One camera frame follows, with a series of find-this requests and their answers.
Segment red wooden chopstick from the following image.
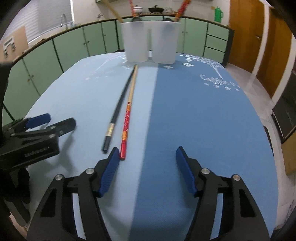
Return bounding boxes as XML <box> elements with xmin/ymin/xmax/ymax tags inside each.
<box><xmin>129</xmin><ymin>0</ymin><xmax>137</xmax><ymax>17</ymax></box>
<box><xmin>174</xmin><ymin>0</ymin><xmax>191</xmax><ymax>22</ymax></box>
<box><xmin>120</xmin><ymin>65</ymin><xmax>138</xmax><ymax>160</ymax></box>

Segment green lower kitchen cabinets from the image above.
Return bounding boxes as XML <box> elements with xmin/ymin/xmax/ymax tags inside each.
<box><xmin>2</xmin><ymin>17</ymin><xmax>234</xmax><ymax>125</ymax></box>

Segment black chopstick on table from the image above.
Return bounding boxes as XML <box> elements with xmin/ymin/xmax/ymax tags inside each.
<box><xmin>101</xmin><ymin>67</ymin><xmax>135</xmax><ymax>154</ymax></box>

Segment cardboard board with paper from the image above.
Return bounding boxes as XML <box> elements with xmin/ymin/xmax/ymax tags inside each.
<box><xmin>1</xmin><ymin>26</ymin><xmax>29</xmax><ymax>62</ymax></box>

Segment two-tone blue tablecloth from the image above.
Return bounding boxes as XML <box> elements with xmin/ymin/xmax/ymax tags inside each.
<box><xmin>28</xmin><ymin>53</ymin><xmax>278</xmax><ymax>240</ymax></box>

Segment white window blind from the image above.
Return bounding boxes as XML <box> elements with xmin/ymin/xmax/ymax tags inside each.
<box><xmin>4</xmin><ymin>0</ymin><xmax>73</xmax><ymax>42</ymax></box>

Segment chrome sink faucet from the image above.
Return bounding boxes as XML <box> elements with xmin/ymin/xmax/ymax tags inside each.
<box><xmin>60</xmin><ymin>14</ymin><xmax>68</xmax><ymax>30</ymax></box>

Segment white plastic utensil holder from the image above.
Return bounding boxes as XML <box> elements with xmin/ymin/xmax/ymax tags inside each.
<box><xmin>121</xmin><ymin>21</ymin><xmax>180</xmax><ymax>64</ymax></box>

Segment wooden chopstick in holder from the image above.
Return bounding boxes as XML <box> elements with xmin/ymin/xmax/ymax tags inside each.
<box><xmin>102</xmin><ymin>0</ymin><xmax>123</xmax><ymax>24</ymax></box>

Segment white cooking pot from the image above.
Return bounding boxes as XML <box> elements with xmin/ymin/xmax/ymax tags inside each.
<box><xmin>134</xmin><ymin>5</ymin><xmax>143</xmax><ymax>14</ymax></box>

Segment black wok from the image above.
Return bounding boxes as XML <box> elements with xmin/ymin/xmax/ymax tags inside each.
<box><xmin>149</xmin><ymin>5</ymin><xmax>165</xmax><ymax>14</ymax></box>

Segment brown wooden door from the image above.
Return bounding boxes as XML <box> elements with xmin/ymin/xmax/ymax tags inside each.
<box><xmin>229</xmin><ymin>0</ymin><xmax>264</xmax><ymax>72</ymax></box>
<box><xmin>257</xmin><ymin>8</ymin><xmax>292</xmax><ymax>97</ymax></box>

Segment green thermos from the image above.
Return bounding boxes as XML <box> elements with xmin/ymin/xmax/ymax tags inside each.
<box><xmin>214</xmin><ymin>6</ymin><xmax>224</xmax><ymax>23</ymax></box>

